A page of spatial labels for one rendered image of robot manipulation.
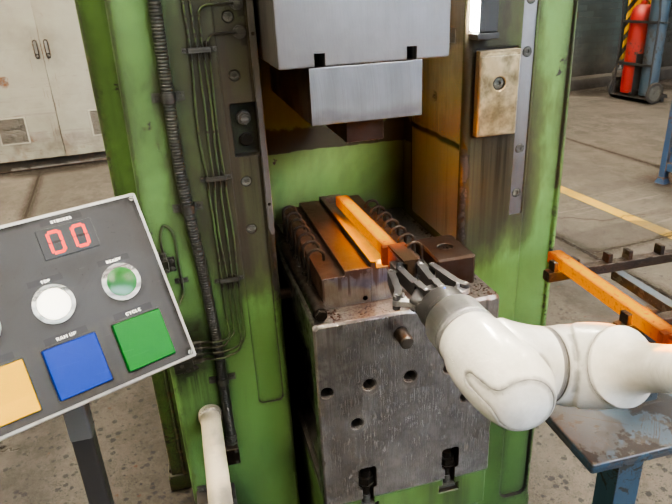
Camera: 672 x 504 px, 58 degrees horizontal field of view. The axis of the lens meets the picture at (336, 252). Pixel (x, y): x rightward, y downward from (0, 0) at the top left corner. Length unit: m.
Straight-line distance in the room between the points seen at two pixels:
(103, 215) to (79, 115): 5.36
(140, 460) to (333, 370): 1.28
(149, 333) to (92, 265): 0.13
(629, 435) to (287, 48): 0.92
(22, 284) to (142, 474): 1.41
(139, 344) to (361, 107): 0.53
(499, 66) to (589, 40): 7.95
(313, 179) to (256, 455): 0.70
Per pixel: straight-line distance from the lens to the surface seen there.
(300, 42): 1.02
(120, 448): 2.41
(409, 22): 1.08
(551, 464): 2.24
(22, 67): 6.32
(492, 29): 1.26
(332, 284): 1.15
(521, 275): 1.51
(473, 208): 1.37
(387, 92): 1.07
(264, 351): 1.36
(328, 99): 1.05
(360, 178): 1.62
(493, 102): 1.30
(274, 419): 1.47
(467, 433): 1.40
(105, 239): 0.99
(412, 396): 1.28
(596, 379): 0.81
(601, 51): 9.39
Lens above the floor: 1.49
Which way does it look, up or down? 24 degrees down
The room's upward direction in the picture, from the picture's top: 3 degrees counter-clockwise
